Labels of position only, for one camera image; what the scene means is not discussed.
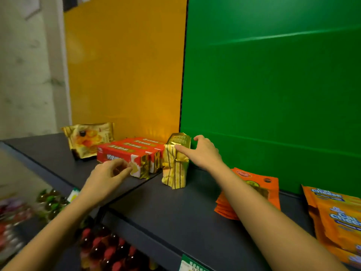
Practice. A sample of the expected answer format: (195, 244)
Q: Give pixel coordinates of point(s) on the person's left hand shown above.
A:
(104, 183)

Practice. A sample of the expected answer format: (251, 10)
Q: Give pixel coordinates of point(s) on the person's right hand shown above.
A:
(206, 155)

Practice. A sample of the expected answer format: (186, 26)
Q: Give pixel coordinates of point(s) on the red gold snack packet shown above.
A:
(153, 165)
(159, 159)
(112, 155)
(149, 139)

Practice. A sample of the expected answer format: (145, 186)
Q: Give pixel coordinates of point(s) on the gold striped bread snack packet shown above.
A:
(87, 138)
(175, 172)

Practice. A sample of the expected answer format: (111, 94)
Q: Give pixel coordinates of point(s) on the orange windowed snack pouch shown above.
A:
(269, 189)
(222, 208)

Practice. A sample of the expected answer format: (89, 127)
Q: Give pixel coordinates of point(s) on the dark grey shelf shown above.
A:
(183, 217)

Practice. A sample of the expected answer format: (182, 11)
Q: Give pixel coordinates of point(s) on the person's left forearm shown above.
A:
(48, 239)

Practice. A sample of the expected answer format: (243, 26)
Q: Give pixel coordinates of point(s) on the person's right forearm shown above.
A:
(268, 234)

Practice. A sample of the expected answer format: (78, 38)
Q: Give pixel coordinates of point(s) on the green price tag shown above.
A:
(74, 194)
(191, 265)

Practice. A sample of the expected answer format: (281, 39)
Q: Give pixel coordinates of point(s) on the row of green cap bottles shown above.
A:
(52, 206)

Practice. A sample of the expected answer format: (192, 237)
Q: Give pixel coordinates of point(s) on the row of red cap bottles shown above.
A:
(112, 251)

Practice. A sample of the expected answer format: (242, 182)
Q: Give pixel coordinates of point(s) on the green back panel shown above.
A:
(268, 81)

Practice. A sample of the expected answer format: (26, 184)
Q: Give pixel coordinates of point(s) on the pile of pink wrapped goods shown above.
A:
(14, 222)

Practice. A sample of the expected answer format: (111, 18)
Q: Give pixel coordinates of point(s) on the orange back panel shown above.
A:
(124, 67)

